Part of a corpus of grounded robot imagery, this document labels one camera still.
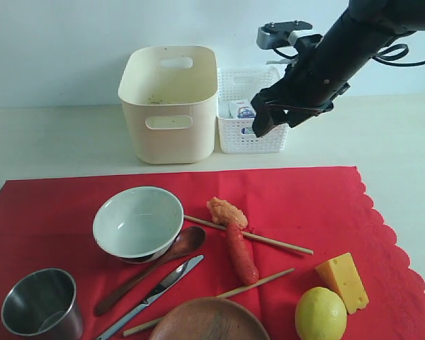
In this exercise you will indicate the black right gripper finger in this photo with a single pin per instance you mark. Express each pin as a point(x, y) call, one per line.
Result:
point(297, 116)
point(267, 118)

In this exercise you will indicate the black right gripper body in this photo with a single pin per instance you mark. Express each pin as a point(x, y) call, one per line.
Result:
point(308, 88)

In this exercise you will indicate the white blue milk carton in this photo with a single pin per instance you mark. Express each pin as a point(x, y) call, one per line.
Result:
point(241, 110)

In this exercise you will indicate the orange fried food piece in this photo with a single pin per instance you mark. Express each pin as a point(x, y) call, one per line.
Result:
point(224, 213)

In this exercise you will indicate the red sausage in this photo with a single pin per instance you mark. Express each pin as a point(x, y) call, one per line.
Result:
point(240, 257)

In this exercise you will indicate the yellow cheese wedge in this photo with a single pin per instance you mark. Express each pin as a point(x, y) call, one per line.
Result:
point(341, 276)

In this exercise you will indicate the yellow lemon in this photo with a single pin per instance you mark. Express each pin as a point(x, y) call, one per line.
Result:
point(320, 314)

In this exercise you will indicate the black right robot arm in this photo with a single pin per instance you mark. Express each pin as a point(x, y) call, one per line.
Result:
point(361, 33)

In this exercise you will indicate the white woven plastic basket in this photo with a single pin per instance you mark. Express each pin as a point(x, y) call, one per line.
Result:
point(236, 134)

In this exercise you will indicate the cream plastic bin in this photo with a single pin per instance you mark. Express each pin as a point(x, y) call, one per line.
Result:
point(169, 99)

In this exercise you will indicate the upper wooden chopstick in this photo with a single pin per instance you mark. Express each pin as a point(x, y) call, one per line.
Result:
point(255, 237)

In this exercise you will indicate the wooden chopstick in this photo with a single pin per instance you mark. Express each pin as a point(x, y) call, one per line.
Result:
point(255, 237)
point(228, 294)

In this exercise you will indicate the red table cloth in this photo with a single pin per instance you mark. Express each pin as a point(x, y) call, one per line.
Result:
point(48, 223)

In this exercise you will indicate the brown wooden spoon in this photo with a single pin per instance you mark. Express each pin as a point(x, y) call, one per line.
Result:
point(188, 241)

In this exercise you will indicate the white ceramic bowl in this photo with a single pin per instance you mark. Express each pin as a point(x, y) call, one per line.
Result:
point(138, 225)

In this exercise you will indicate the lower wooden chopstick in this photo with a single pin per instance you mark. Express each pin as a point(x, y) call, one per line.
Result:
point(228, 294)

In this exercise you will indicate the steel table knife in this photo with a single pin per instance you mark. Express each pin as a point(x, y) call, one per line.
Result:
point(158, 290)

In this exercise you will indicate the brown wooden plate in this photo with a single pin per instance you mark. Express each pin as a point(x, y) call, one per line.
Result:
point(210, 318)

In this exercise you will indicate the stainless steel cup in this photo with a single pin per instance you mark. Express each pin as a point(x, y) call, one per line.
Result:
point(43, 305)

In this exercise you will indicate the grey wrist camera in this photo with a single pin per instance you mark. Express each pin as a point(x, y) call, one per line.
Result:
point(275, 35)

